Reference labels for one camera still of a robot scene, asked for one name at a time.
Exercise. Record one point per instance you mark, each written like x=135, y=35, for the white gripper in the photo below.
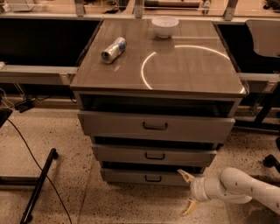
x=196, y=189

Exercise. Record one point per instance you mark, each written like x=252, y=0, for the grey desk right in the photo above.
x=260, y=82

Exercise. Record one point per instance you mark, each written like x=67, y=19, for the black metal stand leg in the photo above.
x=27, y=216

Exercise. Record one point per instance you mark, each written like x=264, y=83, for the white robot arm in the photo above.
x=232, y=186

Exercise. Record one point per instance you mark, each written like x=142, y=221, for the grey middle drawer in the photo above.
x=153, y=156

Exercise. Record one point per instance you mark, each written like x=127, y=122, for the grey desk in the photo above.
x=45, y=75
x=260, y=82

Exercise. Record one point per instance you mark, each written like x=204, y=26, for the grey top drawer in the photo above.
x=156, y=127

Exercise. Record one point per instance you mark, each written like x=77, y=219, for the grey drawer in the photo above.
x=156, y=127
x=143, y=177
x=153, y=156

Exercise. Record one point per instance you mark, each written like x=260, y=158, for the silver blue drink can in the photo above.
x=114, y=50

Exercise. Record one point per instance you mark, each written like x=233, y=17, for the grey bottom drawer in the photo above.
x=143, y=177

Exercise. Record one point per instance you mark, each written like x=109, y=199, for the grey desk left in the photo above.
x=45, y=75

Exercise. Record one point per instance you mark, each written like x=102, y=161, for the grey drawer cabinet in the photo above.
x=187, y=74

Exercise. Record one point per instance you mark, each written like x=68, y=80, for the white bowl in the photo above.
x=164, y=26

